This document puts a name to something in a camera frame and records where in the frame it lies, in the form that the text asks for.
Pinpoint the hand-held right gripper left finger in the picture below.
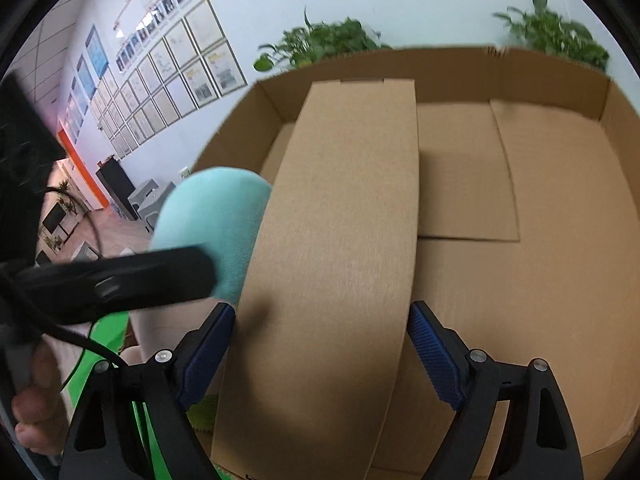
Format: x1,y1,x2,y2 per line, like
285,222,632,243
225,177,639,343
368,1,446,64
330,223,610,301
59,302,236,480

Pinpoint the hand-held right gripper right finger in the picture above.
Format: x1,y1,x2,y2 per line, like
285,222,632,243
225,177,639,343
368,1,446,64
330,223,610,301
406,301,585,480

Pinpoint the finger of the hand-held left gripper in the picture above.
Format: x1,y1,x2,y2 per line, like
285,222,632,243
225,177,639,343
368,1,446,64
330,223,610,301
15,245,217,327

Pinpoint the teal and pink plush toy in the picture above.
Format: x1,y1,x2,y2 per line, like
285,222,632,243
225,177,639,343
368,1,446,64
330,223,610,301
127,167,273,363

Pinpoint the long brown cardboard box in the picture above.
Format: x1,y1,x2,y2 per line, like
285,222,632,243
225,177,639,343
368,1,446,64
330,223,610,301
210,79,420,480

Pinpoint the large cardboard box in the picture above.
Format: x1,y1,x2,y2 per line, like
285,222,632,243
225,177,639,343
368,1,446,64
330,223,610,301
192,46,640,480

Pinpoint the person's left hand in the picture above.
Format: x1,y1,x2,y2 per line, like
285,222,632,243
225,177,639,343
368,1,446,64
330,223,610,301
12,342,72,456

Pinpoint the green fuzzy mat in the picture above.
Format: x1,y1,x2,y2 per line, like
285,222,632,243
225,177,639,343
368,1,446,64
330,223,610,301
187,394,221,433

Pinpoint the grey plastic stool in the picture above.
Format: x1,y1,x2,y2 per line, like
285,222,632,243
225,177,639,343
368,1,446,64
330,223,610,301
128,180,173,221
142,195,175,233

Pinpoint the green tablecloth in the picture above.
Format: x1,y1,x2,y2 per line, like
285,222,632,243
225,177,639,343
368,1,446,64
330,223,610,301
60,310,231,480

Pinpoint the black cabinet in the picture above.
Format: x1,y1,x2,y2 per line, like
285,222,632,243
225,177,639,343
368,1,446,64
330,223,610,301
96,157,138,221

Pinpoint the row of portrait photos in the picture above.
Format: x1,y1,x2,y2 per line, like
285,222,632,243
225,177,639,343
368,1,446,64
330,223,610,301
112,0,251,73

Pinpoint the bushy green potted plant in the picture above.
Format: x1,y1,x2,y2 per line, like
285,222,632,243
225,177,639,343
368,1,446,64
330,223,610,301
252,7,393,72

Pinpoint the small green potted plant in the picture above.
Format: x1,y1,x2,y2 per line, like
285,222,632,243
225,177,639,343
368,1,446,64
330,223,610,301
492,0,611,78

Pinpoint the black cable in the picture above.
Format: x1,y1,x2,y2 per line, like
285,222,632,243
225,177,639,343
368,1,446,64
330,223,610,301
30,187,128,368

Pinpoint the blue wall poster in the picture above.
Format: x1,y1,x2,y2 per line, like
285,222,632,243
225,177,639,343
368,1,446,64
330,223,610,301
75,55,97,103
85,24,110,78

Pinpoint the wall of framed certificates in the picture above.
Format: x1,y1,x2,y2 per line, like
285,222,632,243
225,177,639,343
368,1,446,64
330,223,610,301
65,0,248,161

